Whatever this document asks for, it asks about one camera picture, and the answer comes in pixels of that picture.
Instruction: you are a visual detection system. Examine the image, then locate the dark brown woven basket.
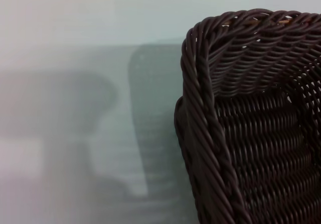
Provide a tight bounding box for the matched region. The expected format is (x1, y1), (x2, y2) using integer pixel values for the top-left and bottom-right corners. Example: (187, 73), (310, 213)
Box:
(174, 8), (321, 224)

